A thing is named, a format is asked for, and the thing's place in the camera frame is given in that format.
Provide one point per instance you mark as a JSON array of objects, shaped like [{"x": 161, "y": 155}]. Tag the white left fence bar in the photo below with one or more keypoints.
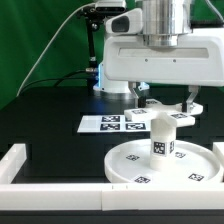
[{"x": 11, "y": 163}]

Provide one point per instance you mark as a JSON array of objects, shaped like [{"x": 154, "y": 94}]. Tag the white round table top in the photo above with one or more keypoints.
[{"x": 141, "y": 161}]

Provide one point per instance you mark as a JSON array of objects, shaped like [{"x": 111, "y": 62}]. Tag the black camera stand pole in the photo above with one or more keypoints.
[{"x": 93, "y": 21}]

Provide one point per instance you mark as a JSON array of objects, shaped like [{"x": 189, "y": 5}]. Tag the white marker sheet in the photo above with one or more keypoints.
[{"x": 110, "y": 124}]

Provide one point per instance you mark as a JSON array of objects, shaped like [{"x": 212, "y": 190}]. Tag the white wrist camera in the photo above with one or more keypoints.
[{"x": 130, "y": 22}]

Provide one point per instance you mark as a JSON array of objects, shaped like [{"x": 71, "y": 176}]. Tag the white cross-shaped table base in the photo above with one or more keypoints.
[{"x": 171, "y": 114}]

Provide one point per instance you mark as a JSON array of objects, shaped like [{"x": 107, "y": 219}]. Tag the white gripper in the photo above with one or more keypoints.
[{"x": 197, "y": 60}]

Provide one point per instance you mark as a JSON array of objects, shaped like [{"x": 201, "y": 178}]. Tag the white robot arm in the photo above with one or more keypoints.
[{"x": 154, "y": 43}]

